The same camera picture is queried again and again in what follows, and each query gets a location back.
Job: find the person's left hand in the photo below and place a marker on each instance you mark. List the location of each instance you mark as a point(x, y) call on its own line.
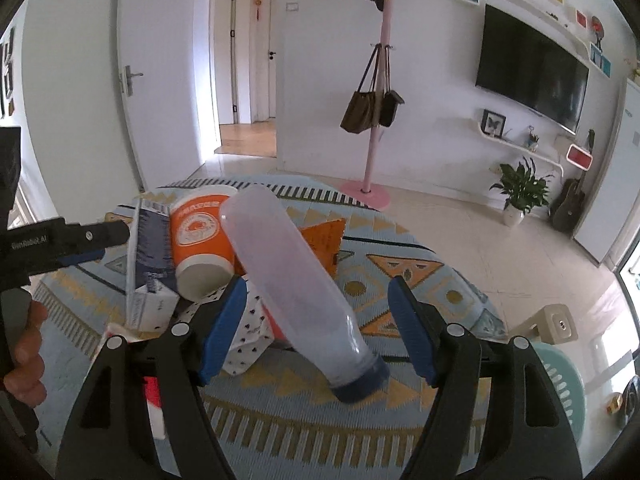
point(27, 360)

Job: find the butterfly picture frame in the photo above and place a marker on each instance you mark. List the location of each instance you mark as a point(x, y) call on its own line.
point(493, 124)

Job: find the brown tote bag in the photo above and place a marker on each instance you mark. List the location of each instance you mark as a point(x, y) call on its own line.
point(357, 112)

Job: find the blue and white carton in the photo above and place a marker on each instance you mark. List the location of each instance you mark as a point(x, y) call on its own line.
point(150, 245)

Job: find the orange paper packet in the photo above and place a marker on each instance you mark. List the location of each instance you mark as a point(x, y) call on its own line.
point(322, 245)

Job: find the white patterned paper wrapper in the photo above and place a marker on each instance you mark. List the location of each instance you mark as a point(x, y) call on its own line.
point(245, 342)

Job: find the potted green plant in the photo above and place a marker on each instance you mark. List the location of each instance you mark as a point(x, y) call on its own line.
point(522, 187)

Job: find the dark guitar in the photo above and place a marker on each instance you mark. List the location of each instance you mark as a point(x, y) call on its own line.
point(570, 205)

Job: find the dark wall picture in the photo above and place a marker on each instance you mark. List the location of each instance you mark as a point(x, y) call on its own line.
point(7, 75)

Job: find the white far door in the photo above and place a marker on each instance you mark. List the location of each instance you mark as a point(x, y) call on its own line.
point(264, 85)

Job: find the mint green plastic basket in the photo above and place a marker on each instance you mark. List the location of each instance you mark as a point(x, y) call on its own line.
point(562, 385)

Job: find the black television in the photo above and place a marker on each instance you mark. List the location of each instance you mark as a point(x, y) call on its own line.
point(530, 70)

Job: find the orange paper cup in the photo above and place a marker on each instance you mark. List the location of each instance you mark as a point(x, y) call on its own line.
point(200, 230)

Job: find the beige plastic stool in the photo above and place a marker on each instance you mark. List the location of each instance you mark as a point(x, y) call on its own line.
point(550, 322)

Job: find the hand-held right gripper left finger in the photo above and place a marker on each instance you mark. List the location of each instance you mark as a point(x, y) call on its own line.
point(225, 327)

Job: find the clear plastic bottle blue cap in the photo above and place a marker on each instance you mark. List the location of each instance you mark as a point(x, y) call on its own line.
point(300, 280)

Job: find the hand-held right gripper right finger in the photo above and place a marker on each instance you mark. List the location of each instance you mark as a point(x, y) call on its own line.
point(411, 332)

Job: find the pink coat rack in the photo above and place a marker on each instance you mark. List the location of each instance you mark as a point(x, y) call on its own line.
point(372, 140)

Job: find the red and white packet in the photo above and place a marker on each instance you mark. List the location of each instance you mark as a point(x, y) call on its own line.
point(155, 400)

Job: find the small shelf ornament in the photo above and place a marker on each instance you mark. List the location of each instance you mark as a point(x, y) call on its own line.
point(533, 141)

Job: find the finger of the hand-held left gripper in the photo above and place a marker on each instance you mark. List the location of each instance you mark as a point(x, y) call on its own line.
point(95, 234)

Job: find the white curved wall shelf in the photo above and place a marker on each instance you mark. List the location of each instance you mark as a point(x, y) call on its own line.
point(545, 7)

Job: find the red and white box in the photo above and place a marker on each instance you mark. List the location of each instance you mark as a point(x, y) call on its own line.
point(580, 156)

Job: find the white cabinet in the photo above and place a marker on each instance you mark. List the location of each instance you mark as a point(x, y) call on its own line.
point(610, 185)

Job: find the red round fan ornament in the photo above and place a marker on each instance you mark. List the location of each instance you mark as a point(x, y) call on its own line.
point(598, 27)

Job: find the white floating wall shelf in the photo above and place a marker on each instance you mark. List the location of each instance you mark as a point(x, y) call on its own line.
point(515, 146)

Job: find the small black bag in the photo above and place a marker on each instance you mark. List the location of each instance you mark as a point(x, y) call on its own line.
point(390, 107)

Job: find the white open door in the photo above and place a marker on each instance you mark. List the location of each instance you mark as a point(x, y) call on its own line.
point(165, 85)

